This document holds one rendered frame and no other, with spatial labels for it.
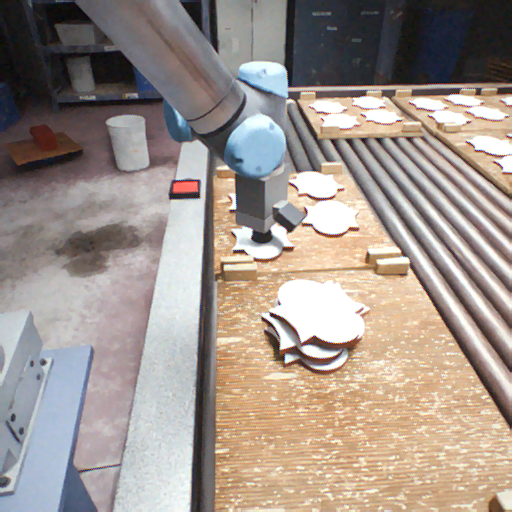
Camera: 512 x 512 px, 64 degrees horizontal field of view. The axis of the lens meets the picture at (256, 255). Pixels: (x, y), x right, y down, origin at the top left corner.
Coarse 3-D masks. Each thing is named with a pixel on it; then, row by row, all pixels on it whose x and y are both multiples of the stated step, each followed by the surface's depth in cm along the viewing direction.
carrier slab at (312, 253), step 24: (216, 192) 98; (288, 192) 98; (216, 216) 88; (360, 216) 89; (216, 240) 81; (288, 240) 81; (312, 240) 81; (336, 240) 81; (360, 240) 81; (384, 240) 81; (216, 264) 75; (264, 264) 75; (288, 264) 75; (312, 264) 75; (336, 264) 75; (360, 264) 75
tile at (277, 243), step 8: (232, 232) 82; (240, 232) 81; (248, 232) 81; (272, 232) 81; (280, 232) 81; (240, 240) 79; (248, 240) 79; (272, 240) 79; (280, 240) 79; (240, 248) 77; (248, 248) 77; (256, 248) 77; (264, 248) 77; (272, 248) 77; (280, 248) 77; (288, 248) 78; (256, 256) 75; (264, 256) 75; (272, 256) 75
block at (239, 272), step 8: (240, 264) 70; (248, 264) 70; (224, 272) 69; (232, 272) 69; (240, 272) 69; (248, 272) 69; (256, 272) 70; (224, 280) 70; (232, 280) 70; (240, 280) 70
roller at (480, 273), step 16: (368, 144) 130; (384, 160) 119; (400, 176) 109; (416, 192) 101; (416, 208) 98; (432, 208) 95; (432, 224) 91; (448, 224) 89; (448, 240) 85; (464, 240) 85; (464, 256) 80; (480, 272) 76; (480, 288) 74; (496, 288) 72; (496, 304) 70
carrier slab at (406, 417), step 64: (256, 320) 63; (384, 320) 63; (256, 384) 54; (320, 384) 54; (384, 384) 54; (448, 384) 54; (256, 448) 47; (320, 448) 47; (384, 448) 47; (448, 448) 47
